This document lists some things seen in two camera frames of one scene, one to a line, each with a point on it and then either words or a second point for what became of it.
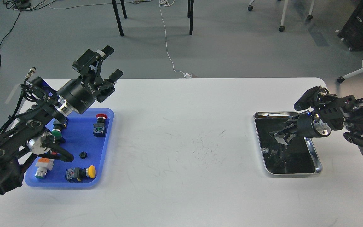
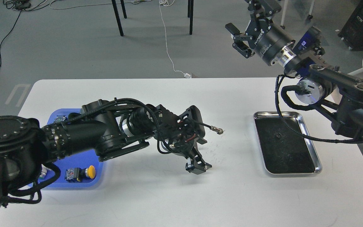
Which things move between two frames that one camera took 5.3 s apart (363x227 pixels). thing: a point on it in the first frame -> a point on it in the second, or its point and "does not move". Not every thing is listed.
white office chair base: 282,28 does not move
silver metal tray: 299,157 does not move
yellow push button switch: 76,174 does not move
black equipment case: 362,23 does not move
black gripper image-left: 81,95 -> 188,149
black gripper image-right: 303,122 -> 267,38
